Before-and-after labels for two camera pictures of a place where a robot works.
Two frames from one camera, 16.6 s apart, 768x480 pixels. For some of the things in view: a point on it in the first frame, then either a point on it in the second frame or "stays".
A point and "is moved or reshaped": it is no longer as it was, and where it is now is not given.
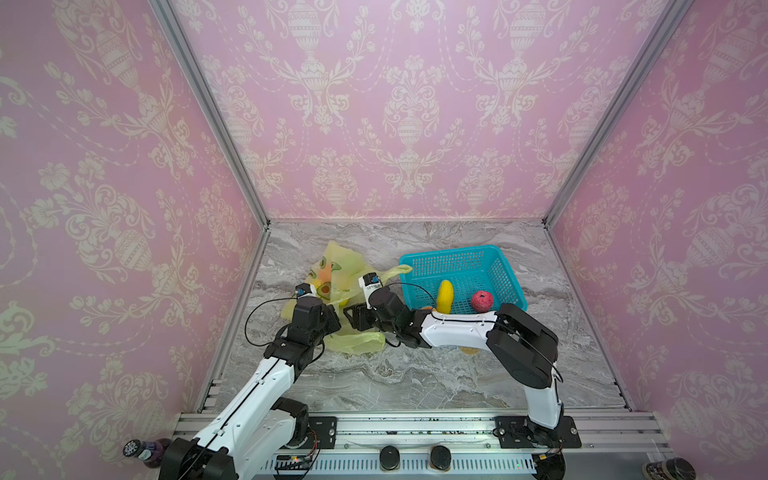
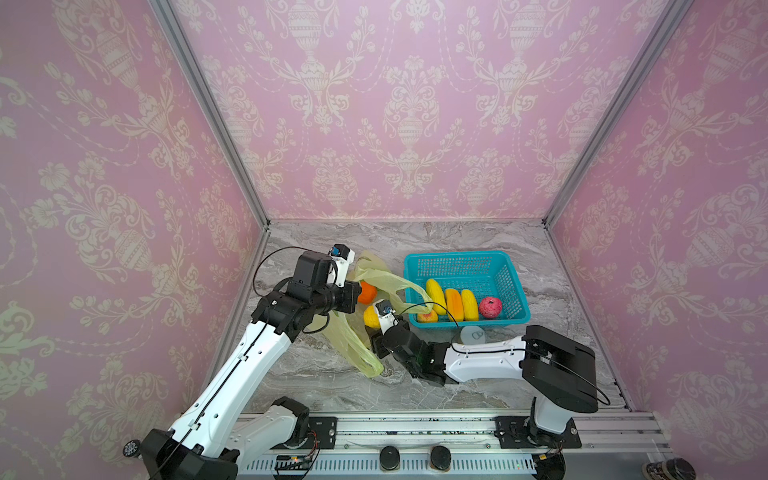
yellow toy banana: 445,297 to 470,305
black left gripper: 328,313 to 352,289
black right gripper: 360,315 to 391,343
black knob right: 440,457 stays
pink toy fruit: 482,301 is moved or reshaped
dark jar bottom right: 673,468 stays
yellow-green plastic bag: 336,278 is moved or reshaped
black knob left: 389,457 stays
